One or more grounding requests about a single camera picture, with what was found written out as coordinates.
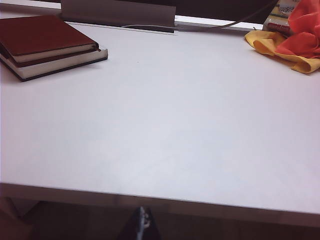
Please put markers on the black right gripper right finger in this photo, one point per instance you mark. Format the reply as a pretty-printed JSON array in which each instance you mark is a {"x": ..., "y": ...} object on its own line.
[{"x": 151, "y": 228}]

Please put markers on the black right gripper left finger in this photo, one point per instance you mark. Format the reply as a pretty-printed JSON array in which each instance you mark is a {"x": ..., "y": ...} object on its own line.
[{"x": 132, "y": 227}]

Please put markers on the red hardcover book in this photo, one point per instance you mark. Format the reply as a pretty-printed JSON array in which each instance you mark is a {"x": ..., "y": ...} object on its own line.
[{"x": 42, "y": 35}]

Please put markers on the black hardcover book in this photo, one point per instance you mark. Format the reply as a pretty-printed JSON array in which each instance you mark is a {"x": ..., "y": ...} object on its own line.
[{"x": 62, "y": 64}]

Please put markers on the yellow cloth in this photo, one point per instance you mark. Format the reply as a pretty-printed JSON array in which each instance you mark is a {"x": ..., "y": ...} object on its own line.
[{"x": 265, "y": 42}]

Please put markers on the grey desk divider panel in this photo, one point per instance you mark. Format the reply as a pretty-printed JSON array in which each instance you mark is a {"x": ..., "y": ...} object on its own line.
[{"x": 212, "y": 7}]

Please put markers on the clear plastic snack bag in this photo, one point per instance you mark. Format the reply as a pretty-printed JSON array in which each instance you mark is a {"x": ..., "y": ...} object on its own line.
[{"x": 277, "y": 25}]

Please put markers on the orange cloth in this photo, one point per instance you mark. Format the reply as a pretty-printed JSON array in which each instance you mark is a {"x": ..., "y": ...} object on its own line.
[{"x": 305, "y": 25}]

